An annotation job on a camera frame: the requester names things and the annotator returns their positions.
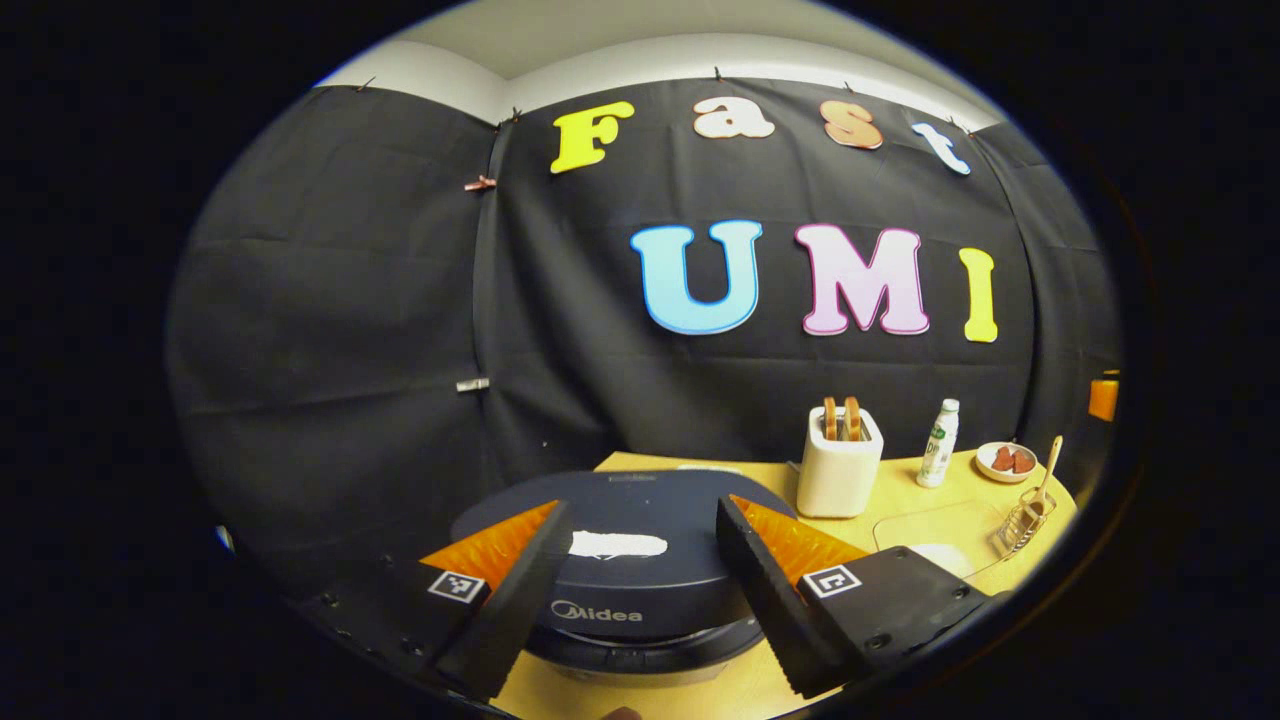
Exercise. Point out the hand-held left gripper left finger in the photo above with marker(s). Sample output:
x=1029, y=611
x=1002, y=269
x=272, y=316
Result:
x=520, y=600

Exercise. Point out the red meat slice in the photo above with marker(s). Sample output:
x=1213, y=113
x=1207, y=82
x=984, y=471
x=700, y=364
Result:
x=1002, y=460
x=1024, y=463

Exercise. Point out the white milk bottle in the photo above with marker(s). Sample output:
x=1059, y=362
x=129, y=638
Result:
x=938, y=450

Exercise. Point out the pink cloth clip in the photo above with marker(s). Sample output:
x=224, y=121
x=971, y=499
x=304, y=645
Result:
x=480, y=183

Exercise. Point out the white divided grain dish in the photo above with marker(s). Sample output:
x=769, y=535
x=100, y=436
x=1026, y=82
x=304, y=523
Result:
x=710, y=468

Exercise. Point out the bread slice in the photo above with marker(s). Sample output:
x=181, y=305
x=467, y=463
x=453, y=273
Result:
x=830, y=420
x=852, y=420

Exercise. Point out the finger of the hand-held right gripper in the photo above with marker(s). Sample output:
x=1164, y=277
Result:
x=1104, y=398

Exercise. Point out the white plate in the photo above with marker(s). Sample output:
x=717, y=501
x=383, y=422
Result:
x=985, y=465

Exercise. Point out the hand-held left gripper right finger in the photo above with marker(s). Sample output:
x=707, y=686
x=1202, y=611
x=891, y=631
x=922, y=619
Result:
x=765, y=600

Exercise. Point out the black backdrop cloth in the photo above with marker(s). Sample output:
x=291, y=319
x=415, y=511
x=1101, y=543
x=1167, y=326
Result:
x=350, y=350

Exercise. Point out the silver cloth clip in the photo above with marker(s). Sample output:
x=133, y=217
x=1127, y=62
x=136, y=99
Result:
x=473, y=384

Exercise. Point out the white toaster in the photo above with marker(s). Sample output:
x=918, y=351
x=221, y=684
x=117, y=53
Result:
x=838, y=480

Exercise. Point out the dark lidded rice cooker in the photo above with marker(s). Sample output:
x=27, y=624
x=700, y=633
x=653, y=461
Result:
x=640, y=590

